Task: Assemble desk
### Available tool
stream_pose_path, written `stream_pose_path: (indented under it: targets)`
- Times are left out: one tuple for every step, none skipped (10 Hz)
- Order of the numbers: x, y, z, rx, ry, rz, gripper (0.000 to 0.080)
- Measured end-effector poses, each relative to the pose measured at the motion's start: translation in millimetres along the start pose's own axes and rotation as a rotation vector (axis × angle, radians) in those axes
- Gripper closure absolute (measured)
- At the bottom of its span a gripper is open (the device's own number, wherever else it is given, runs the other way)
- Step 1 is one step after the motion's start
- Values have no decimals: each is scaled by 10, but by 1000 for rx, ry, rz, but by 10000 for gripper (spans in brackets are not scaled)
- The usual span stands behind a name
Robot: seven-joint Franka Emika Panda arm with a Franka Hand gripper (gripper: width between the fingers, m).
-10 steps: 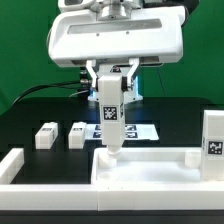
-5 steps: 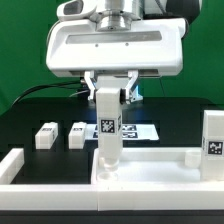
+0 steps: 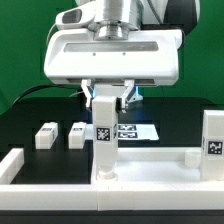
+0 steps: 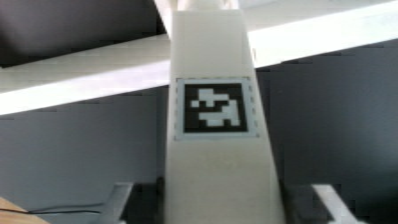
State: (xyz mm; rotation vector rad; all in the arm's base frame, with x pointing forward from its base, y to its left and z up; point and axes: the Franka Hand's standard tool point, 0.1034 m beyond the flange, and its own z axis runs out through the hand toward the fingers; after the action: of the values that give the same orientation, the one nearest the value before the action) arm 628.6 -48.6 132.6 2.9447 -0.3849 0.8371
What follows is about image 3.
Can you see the white fence rail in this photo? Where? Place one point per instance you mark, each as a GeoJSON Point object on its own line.
{"type": "Point", "coordinates": [197, 196]}
{"type": "Point", "coordinates": [11, 165]}

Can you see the white front fence rail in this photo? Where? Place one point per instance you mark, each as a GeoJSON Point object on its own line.
{"type": "Point", "coordinates": [197, 196]}

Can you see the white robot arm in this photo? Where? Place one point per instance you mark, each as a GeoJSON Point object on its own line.
{"type": "Point", "coordinates": [115, 19]}

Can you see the fiducial marker sheet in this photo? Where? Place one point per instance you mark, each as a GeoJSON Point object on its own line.
{"type": "Point", "coordinates": [123, 132]}

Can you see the white desk top tray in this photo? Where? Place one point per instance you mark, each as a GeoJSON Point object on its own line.
{"type": "Point", "coordinates": [158, 164]}

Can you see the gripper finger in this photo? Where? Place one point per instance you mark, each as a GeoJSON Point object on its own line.
{"type": "Point", "coordinates": [127, 94]}
{"type": "Point", "coordinates": [87, 86]}

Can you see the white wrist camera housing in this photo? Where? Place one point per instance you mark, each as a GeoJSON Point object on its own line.
{"type": "Point", "coordinates": [74, 18]}

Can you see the white left fence rail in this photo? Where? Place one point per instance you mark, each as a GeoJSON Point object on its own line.
{"type": "Point", "coordinates": [11, 165]}

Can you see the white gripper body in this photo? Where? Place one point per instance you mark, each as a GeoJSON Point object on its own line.
{"type": "Point", "coordinates": [148, 57]}

